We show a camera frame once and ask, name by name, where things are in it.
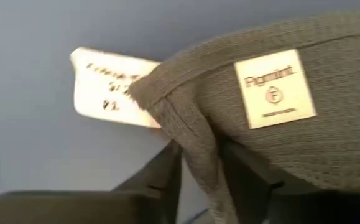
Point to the grey-brown waffle towel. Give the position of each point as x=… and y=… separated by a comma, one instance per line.
x=322, y=149

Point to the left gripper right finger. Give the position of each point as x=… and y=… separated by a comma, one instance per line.
x=251, y=199

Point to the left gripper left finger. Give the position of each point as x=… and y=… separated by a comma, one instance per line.
x=74, y=208

